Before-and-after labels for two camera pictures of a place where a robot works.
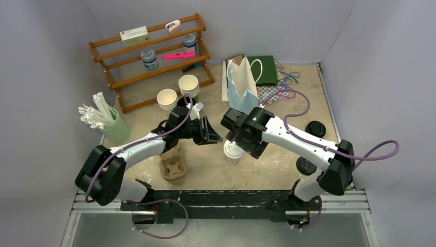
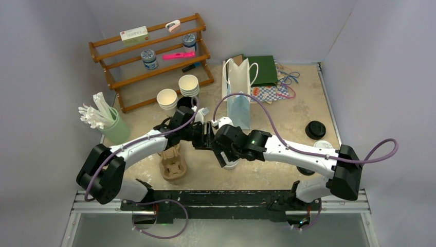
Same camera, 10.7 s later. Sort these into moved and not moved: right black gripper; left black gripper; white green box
Moved: right black gripper
Not moved: left black gripper; white green box
